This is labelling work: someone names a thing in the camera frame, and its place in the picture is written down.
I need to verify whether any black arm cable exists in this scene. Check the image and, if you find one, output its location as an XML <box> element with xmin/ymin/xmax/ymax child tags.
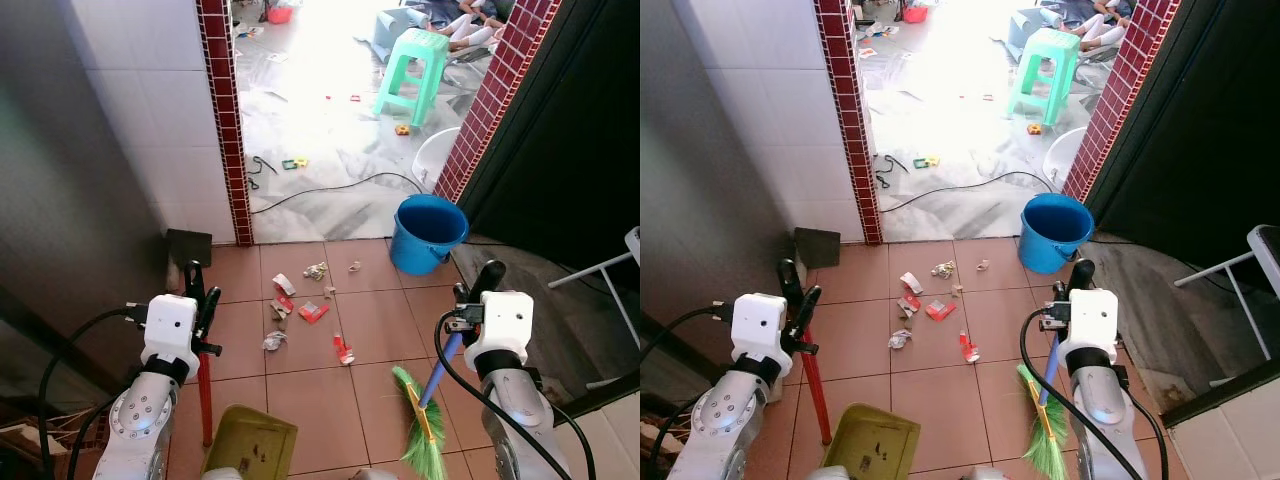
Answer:
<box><xmin>1020</xmin><ymin>308</ymin><xmax>1171</xmax><ymax>480</ymax></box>
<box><xmin>640</xmin><ymin>300</ymin><xmax>736</xmax><ymax>480</ymax></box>
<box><xmin>38</xmin><ymin>303</ymin><xmax>151</xmax><ymax>480</ymax></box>
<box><xmin>433</xmin><ymin>310</ymin><xmax>598</xmax><ymax>480</ymax></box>

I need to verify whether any white metal frame furniture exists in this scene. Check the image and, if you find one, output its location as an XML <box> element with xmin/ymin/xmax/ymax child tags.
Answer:
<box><xmin>1175</xmin><ymin>225</ymin><xmax>1280</xmax><ymax>386</ymax></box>
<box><xmin>548</xmin><ymin>226</ymin><xmax>641</xmax><ymax>391</ymax></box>

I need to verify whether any seated person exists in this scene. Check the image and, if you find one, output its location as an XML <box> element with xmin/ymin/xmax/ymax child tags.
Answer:
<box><xmin>1070</xmin><ymin>0</ymin><xmax>1136</xmax><ymax>51</ymax></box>
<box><xmin>430</xmin><ymin>0</ymin><xmax>506</xmax><ymax>51</ymax></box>

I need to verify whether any pile of wood scraps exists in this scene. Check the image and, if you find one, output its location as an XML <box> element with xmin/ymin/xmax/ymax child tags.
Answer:
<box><xmin>640</xmin><ymin>420</ymin><xmax>681</xmax><ymax>461</ymax></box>
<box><xmin>0</xmin><ymin>405</ymin><xmax>76</xmax><ymax>471</ymax></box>

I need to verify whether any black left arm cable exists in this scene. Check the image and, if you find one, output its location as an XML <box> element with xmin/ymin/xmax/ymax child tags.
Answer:
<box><xmin>38</xmin><ymin>303</ymin><xmax>151</xmax><ymax>480</ymax></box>
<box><xmin>640</xmin><ymin>300</ymin><xmax>736</xmax><ymax>480</ymax></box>

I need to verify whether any green plastic stool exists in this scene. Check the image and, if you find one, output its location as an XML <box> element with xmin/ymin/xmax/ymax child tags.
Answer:
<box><xmin>373</xmin><ymin>28</ymin><xmax>450</xmax><ymax>128</ymax></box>
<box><xmin>1007</xmin><ymin>27</ymin><xmax>1082</xmax><ymax>127</ymax></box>

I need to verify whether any dark flat board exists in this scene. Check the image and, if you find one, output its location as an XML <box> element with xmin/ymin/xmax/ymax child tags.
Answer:
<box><xmin>795</xmin><ymin>227</ymin><xmax>841</xmax><ymax>269</ymax></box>
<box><xmin>165</xmin><ymin>229</ymin><xmax>213</xmax><ymax>269</ymax></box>

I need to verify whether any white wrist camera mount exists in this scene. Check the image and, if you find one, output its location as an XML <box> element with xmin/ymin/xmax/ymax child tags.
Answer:
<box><xmin>466</xmin><ymin>291</ymin><xmax>534</xmax><ymax>363</ymax></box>
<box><xmin>731</xmin><ymin>293</ymin><xmax>793</xmax><ymax>366</ymax></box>
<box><xmin>141</xmin><ymin>294</ymin><xmax>200</xmax><ymax>369</ymax></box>
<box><xmin>1058</xmin><ymin>289</ymin><xmax>1119</xmax><ymax>359</ymax></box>

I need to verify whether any yellow dustpan with red handle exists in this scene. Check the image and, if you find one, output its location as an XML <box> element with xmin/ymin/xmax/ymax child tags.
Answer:
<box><xmin>798</xmin><ymin>320</ymin><xmax>921</xmax><ymax>480</ymax></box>
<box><xmin>195</xmin><ymin>345</ymin><xmax>298</xmax><ymax>480</ymax></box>

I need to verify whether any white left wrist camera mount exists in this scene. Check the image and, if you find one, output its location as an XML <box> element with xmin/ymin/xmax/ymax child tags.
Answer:
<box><xmin>731</xmin><ymin>293</ymin><xmax>793</xmax><ymax>366</ymax></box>
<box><xmin>141</xmin><ymin>294</ymin><xmax>200</xmax><ymax>369</ymax></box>

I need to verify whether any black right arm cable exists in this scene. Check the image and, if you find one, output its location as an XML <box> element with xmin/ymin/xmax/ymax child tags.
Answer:
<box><xmin>1020</xmin><ymin>308</ymin><xmax>1171</xmax><ymax>480</ymax></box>
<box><xmin>433</xmin><ymin>310</ymin><xmax>598</xmax><ymax>480</ymax></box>

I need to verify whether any white plastic basin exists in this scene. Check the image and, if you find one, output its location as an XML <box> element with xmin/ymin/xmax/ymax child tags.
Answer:
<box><xmin>412</xmin><ymin>127</ymin><xmax>463</xmax><ymax>193</ymax></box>
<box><xmin>1042</xmin><ymin>126</ymin><xmax>1089</xmax><ymax>189</ymax></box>

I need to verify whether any long black floor cable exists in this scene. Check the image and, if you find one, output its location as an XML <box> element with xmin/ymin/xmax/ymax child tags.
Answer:
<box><xmin>250</xmin><ymin>172</ymin><xmax>426</xmax><ymax>214</ymax></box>
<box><xmin>880</xmin><ymin>170</ymin><xmax>1056</xmax><ymax>213</ymax></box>

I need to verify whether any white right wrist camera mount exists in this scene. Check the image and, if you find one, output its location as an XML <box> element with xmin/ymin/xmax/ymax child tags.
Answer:
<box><xmin>1058</xmin><ymin>289</ymin><xmax>1119</xmax><ymax>359</ymax></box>
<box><xmin>466</xmin><ymin>291</ymin><xmax>534</xmax><ymax>363</ymax></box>

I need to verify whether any blue plastic bucket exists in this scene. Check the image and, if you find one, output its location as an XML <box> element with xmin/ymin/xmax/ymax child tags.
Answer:
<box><xmin>1020</xmin><ymin>193</ymin><xmax>1095</xmax><ymax>275</ymax></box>
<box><xmin>390</xmin><ymin>194</ymin><xmax>469</xmax><ymax>276</ymax></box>

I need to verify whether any green broom with blue handle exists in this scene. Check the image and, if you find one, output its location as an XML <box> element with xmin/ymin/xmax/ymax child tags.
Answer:
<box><xmin>390</xmin><ymin>332</ymin><xmax>463</xmax><ymax>480</ymax></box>
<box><xmin>1017</xmin><ymin>333</ymin><xmax>1063</xmax><ymax>480</ymax></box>

